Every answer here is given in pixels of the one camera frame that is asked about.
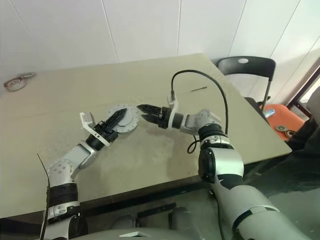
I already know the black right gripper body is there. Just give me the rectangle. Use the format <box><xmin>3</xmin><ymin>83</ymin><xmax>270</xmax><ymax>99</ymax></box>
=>
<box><xmin>155</xmin><ymin>106</ymin><xmax>172</xmax><ymax>130</ymax></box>

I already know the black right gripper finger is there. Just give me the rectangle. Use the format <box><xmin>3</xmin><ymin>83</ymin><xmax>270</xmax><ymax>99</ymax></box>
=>
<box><xmin>136</xmin><ymin>103</ymin><xmax>164</xmax><ymax>116</ymax></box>
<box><xmin>141</xmin><ymin>113</ymin><xmax>161</xmax><ymax>126</ymax></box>

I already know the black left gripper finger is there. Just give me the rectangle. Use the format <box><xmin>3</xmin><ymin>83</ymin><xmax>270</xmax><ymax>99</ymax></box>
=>
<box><xmin>105</xmin><ymin>107</ymin><xmax>130</xmax><ymax>127</ymax></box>
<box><xmin>112</xmin><ymin>110</ymin><xmax>129</xmax><ymax>134</ymax></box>

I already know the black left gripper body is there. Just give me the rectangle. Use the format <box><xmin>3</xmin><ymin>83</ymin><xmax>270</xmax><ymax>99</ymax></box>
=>
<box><xmin>93</xmin><ymin>120</ymin><xmax>119</xmax><ymax>144</ymax></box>

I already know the grey round motor lid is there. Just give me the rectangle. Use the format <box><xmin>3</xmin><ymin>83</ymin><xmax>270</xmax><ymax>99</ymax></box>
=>
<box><xmin>107</xmin><ymin>102</ymin><xmax>140</xmax><ymax>135</ymax></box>

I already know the black flat bar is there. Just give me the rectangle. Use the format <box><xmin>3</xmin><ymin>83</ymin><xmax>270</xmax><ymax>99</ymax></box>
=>
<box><xmin>136</xmin><ymin>202</ymin><xmax>177</xmax><ymax>221</ymax></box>

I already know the black folding chair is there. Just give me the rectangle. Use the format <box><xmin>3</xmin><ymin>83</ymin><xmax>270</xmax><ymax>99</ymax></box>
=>
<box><xmin>216</xmin><ymin>55</ymin><xmax>277</xmax><ymax>112</ymax></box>

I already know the grey robot torso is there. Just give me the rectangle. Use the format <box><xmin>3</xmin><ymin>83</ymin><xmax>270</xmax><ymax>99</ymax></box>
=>
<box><xmin>74</xmin><ymin>224</ymin><xmax>236</xmax><ymax>240</ymax></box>

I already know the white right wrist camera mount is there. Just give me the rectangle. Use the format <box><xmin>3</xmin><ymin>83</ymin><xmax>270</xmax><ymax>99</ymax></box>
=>
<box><xmin>165</xmin><ymin>94</ymin><xmax>180</xmax><ymax>130</ymax></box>

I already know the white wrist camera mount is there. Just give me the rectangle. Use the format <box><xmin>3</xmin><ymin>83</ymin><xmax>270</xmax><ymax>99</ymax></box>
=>
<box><xmin>165</xmin><ymin>94</ymin><xmax>180</xmax><ymax>130</ymax></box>
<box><xmin>79</xmin><ymin>111</ymin><xmax>111</xmax><ymax>149</ymax></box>

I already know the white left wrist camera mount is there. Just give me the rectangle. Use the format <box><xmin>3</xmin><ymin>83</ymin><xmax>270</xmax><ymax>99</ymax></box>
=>
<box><xmin>79</xmin><ymin>111</ymin><xmax>111</xmax><ymax>149</ymax></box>

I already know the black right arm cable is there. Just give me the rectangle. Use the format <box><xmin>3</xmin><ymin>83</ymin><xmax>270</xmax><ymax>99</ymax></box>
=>
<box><xmin>170</xmin><ymin>70</ymin><xmax>230</xmax><ymax>154</ymax></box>

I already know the dark metal table frame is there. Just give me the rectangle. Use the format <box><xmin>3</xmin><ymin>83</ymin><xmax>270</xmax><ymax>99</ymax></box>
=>
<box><xmin>0</xmin><ymin>151</ymin><xmax>293</xmax><ymax>240</ymax></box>

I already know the flat grey metal ring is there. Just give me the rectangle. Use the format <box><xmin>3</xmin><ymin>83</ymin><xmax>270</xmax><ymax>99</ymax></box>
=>
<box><xmin>16</xmin><ymin>71</ymin><xmax>37</xmax><ymax>79</ymax></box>

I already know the dark window frame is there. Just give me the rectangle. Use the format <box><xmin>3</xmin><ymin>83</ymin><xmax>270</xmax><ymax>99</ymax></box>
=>
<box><xmin>287</xmin><ymin>37</ymin><xmax>320</xmax><ymax>109</ymax></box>

